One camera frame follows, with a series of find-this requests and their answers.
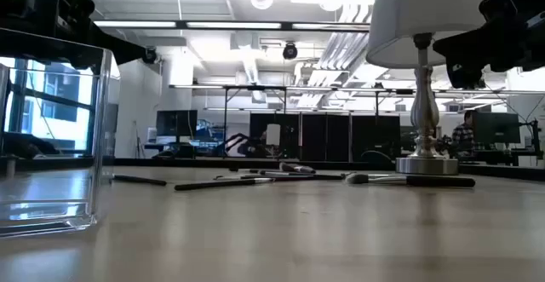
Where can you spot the slim black makeup brush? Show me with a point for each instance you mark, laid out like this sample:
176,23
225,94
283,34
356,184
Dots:
272,172

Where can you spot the white shade silver table lamp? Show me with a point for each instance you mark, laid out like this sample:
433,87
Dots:
426,111

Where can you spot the thin black pencil left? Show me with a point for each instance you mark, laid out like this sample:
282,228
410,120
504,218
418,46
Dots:
140,180

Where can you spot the black computer monitor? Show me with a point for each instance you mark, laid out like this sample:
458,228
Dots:
176,123
496,128

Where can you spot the long ceiling light bar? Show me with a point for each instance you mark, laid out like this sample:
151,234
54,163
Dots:
230,25

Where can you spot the dark framed window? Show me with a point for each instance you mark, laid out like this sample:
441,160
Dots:
64,116

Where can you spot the silver capped cosmetic tube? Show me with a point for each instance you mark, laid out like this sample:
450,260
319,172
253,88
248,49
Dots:
298,168

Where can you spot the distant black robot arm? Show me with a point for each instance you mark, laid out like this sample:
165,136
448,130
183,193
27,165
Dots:
234,141

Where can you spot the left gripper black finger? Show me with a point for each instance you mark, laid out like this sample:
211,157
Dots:
119,47

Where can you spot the black metal frame stand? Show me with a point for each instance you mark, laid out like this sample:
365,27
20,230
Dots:
255,88

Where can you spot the clear acrylic organizer box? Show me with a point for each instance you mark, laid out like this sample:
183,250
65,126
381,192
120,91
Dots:
51,205

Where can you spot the black partition panels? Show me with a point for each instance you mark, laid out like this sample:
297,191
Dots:
323,137

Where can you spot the black ceiling camera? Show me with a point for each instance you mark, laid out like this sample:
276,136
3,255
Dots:
290,51
149,55

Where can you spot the large fluffy powder brush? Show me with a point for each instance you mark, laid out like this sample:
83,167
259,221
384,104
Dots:
438,182

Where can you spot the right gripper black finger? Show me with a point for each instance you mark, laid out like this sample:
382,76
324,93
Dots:
468,45

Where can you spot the person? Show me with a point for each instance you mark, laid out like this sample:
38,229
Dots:
463,135

